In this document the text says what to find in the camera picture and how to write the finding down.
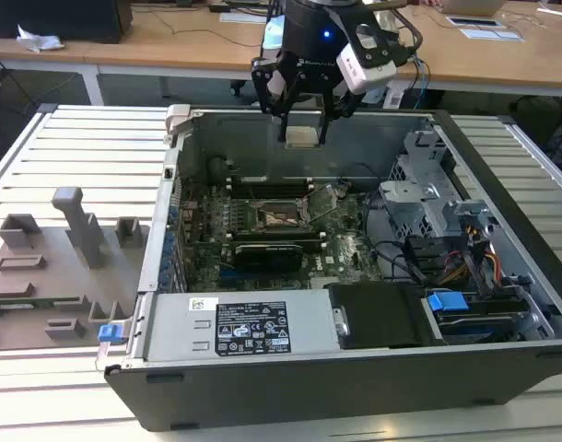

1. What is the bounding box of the silver laptop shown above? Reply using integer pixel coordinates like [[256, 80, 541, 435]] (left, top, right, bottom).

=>
[[428, 0, 507, 17]]

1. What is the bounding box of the hard disk in blue carrier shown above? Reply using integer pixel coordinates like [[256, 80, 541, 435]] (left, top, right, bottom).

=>
[[426, 290, 529, 345]]

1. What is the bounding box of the blue plastic latch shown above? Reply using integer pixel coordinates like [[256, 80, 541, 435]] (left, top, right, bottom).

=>
[[98, 323, 126, 344]]

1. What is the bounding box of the grey plastic case handle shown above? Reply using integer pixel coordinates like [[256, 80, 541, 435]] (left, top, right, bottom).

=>
[[163, 104, 193, 145]]

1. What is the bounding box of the yellow orange wire bundle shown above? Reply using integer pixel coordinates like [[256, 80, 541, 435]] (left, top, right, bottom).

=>
[[439, 224, 502, 287]]

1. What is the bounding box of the CPU socket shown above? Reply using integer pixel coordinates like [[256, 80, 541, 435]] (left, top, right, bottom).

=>
[[252, 198, 310, 232]]

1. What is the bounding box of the black open PC case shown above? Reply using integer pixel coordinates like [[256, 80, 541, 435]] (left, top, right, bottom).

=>
[[96, 104, 562, 433]]

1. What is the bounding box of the black computer tower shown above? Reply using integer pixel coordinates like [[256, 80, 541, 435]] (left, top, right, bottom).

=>
[[0, 0, 135, 46]]

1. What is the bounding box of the black plastic shroud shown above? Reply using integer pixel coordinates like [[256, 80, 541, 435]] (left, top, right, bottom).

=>
[[327, 281, 427, 350]]

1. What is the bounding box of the green motherboard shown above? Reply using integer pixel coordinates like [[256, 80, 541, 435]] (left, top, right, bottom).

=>
[[179, 177, 388, 292]]

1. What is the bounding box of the small graphics card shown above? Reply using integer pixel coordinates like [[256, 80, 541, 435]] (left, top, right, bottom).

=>
[[234, 239, 306, 273]]

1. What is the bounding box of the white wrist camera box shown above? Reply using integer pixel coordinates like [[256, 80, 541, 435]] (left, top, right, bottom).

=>
[[334, 21, 398, 97]]

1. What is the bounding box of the wooden office desk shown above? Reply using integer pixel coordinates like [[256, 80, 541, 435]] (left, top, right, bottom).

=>
[[0, 0, 562, 106]]

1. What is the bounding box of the metal drive cage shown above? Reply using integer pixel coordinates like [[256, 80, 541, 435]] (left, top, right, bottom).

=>
[[378, 130, 497, 238]]

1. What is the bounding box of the square silver CPU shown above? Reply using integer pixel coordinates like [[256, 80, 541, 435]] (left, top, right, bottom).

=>
[[285, 124, 320, 149]]

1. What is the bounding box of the silver power supply unit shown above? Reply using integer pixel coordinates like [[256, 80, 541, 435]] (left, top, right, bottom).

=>
[[126, 292, 351, 369]]

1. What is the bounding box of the green RAM stick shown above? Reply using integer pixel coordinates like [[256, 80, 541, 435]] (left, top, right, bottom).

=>
[[0, 297, 87, 310]]

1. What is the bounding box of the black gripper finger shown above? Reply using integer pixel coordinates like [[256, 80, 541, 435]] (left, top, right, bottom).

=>
[[250, 51, 306, 144], [317, 78, 358, 145]]

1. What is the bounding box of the crumpled white paper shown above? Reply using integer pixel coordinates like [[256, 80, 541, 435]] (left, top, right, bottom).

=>
[[16, 23, 65, 52]]

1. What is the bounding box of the grey parts rack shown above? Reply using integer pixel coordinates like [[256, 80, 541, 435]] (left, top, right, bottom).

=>
[[0, 186, 154, 352]]

